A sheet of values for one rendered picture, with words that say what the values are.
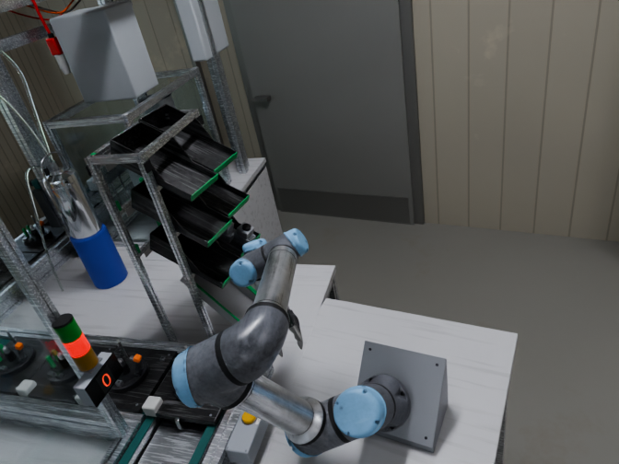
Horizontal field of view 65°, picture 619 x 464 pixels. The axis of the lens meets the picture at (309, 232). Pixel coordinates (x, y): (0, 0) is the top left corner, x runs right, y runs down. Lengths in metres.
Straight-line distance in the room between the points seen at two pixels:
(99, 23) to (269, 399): 1.79
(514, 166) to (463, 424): 2.27
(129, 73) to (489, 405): 1.95
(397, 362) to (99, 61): 1.82
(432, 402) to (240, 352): 0.65
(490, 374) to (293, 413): 0.69
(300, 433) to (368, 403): 0.18
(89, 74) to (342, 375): 1.74
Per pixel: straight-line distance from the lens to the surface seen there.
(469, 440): 1.50
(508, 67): 3.27
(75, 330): 1.33
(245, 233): 1.68
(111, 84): 2.49
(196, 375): 1.00
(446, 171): 3.60
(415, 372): 1.43
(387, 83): 3.40
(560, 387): 2.78
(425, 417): 1.44
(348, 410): 1.26
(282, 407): 1.17
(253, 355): 0.95
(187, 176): 1.49
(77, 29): 2.49
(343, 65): 3.48
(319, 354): 1.73
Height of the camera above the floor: 2.11
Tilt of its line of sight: 32 degrees down
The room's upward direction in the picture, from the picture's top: 12 degrees counter-clockwise
